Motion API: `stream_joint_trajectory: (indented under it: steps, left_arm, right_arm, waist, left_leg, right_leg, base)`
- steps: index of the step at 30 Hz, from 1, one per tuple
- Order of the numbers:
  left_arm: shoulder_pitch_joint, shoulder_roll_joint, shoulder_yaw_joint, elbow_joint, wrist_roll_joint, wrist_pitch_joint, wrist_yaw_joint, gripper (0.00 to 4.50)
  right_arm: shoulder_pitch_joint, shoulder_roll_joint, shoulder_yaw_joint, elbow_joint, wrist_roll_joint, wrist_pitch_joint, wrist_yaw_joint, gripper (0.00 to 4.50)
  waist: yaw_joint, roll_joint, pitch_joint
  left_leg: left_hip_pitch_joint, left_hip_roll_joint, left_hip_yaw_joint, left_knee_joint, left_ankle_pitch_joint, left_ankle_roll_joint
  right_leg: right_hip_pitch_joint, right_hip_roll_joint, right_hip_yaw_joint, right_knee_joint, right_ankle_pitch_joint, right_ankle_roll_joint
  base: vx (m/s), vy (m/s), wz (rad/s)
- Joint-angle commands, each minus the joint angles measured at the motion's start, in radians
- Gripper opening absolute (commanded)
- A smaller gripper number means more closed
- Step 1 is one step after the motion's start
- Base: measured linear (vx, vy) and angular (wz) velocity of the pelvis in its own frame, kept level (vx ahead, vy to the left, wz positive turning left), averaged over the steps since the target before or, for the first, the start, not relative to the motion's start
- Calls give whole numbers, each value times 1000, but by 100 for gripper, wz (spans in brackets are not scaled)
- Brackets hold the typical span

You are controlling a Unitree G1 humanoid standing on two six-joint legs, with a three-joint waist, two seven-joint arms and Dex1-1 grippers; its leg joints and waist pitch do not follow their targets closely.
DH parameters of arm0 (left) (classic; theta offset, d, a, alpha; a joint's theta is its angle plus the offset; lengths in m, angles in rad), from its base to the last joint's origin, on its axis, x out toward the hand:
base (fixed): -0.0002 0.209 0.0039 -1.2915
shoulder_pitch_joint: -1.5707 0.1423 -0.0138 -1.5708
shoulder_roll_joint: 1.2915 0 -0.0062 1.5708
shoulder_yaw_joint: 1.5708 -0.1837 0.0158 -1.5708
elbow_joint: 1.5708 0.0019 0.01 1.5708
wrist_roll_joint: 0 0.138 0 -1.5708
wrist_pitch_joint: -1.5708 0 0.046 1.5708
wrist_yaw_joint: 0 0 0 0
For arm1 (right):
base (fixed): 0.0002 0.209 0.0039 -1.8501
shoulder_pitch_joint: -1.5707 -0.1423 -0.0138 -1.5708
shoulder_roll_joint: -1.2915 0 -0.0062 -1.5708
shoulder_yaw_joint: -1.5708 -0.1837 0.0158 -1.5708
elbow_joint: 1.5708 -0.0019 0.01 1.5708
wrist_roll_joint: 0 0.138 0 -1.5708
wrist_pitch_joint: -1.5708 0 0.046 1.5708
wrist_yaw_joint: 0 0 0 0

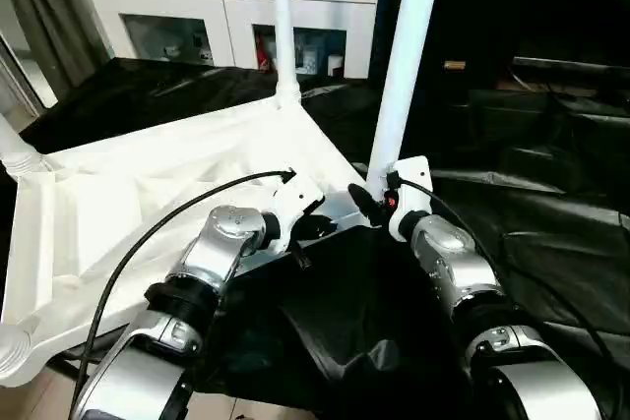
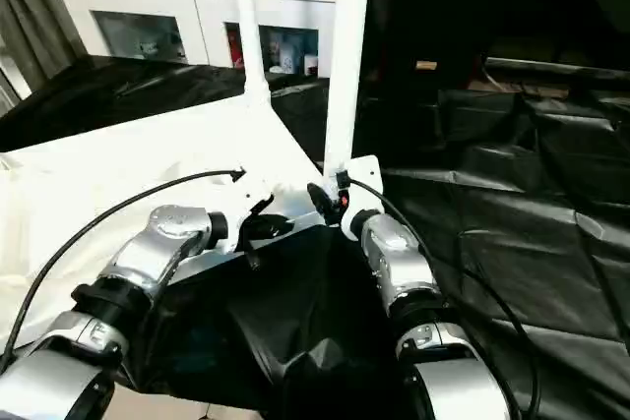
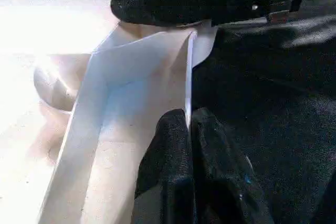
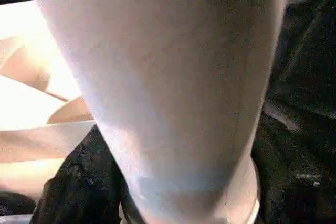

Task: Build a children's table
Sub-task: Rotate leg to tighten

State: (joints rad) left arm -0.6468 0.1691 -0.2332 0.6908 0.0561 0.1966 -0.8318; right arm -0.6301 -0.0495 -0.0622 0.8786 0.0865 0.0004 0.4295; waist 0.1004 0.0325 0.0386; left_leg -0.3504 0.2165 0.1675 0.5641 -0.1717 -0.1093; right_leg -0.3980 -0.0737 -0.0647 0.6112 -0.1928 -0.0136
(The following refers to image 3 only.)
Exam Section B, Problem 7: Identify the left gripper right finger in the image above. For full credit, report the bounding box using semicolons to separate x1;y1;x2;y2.
190;106;275;224

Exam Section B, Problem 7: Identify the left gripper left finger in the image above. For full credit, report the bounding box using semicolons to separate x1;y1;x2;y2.
131;109;195;224

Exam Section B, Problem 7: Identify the white plastic table top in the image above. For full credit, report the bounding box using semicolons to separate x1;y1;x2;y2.
0;0;217;224

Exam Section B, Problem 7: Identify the black plastic mat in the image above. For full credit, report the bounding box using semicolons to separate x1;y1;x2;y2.
0;0;336;224

